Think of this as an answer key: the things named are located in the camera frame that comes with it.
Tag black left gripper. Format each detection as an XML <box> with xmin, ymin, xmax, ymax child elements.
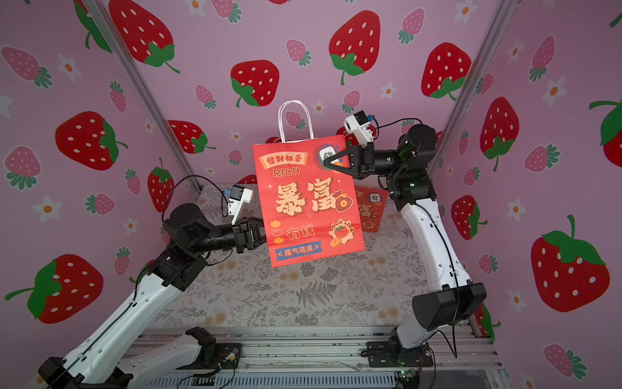
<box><xmin>187</xmin><ymin>219</ymin><xmax>279</xmax><ymax>260</ymax></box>

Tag red paper gift bag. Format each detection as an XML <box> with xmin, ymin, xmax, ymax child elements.
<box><xmin>253</xmin><ymin>131</ymin><xmax>365</xmax><ymax>267</ymax></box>

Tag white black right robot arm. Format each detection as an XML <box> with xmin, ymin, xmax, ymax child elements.
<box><xmin>322</xmin><ymin>124</ymin><xmax>487</xmax><ymax>366</ymax></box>

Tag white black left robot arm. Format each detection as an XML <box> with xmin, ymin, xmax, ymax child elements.
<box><xmin>38</xmin><ymin>204</ymin><xmax>267</xmax><ymax>388</ymax></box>

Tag red paper bag front right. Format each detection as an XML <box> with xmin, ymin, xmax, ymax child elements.
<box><xmin>355</xmin><ymin>186</ymin><xmax>388</xmax><ymax>233</ymax></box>

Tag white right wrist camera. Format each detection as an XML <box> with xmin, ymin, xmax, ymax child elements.
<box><xmin>344</xmin><ymin>110</ymin><xmax>374</xmax><ymax>147</ymax></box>

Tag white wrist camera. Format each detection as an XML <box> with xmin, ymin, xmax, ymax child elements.
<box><xmin>228</xmin><ymin>185</ymin><xmax>254</xmax><ymax>225</ymax></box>
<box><xmin>344</xmin><ymin>110</ymin><xmax>374</xmax><ymax>147</ymax></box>

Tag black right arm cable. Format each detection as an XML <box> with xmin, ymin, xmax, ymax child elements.
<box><xmin>373</xmin><ymin>117</ymin><xmax>424</xmax><ymax>135</ymax></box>

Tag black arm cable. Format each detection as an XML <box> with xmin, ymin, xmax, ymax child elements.
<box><xmin>162</xmin><ymin>174</ymin><xmax>232</xmax><ymax>220</ymax></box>
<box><xmin>373</xmin><ymin>117</ymin><xmax>424</xmax><ymax>135</ymax></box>

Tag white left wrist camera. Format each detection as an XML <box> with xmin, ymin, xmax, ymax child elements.
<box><xmin>228</xmin><ymin>185</ymin><xmax>254</xmax><ymax>225</ymax></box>

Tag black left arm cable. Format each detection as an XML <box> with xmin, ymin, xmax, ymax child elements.
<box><xmin>162</xmin><ymin>174</ymin><xmax>232</xmax><ymax>220</ymax></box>

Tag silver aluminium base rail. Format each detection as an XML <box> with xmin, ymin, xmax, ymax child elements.
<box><xmin>152</xmin><ymin>322</ymin><xmax>510</xmax><ymax>388</ymax></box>

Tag silver aluminium corner post right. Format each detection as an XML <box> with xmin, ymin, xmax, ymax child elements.
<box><xmin>427</xmin><ymin>0</ymin><xmax>518</xmax><ymax>177</ymax></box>

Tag silver aluminium corner post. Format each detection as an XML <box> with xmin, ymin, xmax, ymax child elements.
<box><xmin>427</xmin><ymin>0</ymin><xmax>518</xmax><ymax>177</ymax></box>
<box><xmin>84</xmin><ymin>0</ymin><xmax>195</xmax><ymax>176</ymax></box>

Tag silver aluminium corner post left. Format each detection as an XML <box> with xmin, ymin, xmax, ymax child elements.
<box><xmin>84</xmin><ymin>0</ymin><xmax>195</xmax><ymax>176</ymax></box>

